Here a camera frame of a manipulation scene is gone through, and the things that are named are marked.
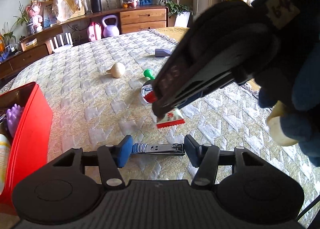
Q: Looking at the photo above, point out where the silver nail clipper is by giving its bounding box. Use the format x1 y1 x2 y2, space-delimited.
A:
132 143 185 156

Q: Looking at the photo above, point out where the blue gloved hand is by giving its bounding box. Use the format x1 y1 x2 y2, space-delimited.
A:
258 44 319 167

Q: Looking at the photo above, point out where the green small toy piece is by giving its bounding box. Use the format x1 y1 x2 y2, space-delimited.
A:
143 69 155 80

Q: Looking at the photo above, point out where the purple wedge block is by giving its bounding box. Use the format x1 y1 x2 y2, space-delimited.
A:
155 49 171 57

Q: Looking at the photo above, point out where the yellow woven table runner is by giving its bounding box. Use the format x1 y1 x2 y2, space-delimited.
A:
149 27 189 44

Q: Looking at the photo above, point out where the quilted pale table mat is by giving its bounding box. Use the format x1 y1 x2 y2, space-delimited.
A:
1 31 319 205

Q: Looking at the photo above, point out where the red metal tin box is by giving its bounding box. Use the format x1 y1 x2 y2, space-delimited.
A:
1 82 53 215

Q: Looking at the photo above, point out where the beige wooden spinning top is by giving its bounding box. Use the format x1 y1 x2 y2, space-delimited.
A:
107 62 126 79

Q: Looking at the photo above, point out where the blue purple spiky ball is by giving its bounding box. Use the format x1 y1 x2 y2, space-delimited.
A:
6 104 24 137

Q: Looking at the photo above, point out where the purple kettlebell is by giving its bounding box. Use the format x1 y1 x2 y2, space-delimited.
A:
102 15 120 38

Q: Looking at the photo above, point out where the pink toy case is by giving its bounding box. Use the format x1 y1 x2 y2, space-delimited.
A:
87 22 102 42

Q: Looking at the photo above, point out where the white wifi router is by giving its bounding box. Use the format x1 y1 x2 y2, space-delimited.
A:
49 33 73 53

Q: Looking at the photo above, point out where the wooden TV cabinet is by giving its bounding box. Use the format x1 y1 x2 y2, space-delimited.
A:
1 5 168 80

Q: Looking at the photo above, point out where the black cylinder speaker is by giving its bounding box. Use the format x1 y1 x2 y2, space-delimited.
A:
90 0 102 13

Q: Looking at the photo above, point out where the small potted plant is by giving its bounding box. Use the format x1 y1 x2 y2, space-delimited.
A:
14 2 35 36

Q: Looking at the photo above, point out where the pink doll figure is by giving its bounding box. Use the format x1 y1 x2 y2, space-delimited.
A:
25 0 45 33

